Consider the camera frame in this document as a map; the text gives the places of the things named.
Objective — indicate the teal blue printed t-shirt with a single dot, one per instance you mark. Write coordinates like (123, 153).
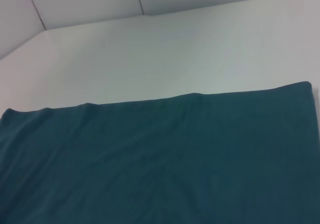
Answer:
(162, 164)

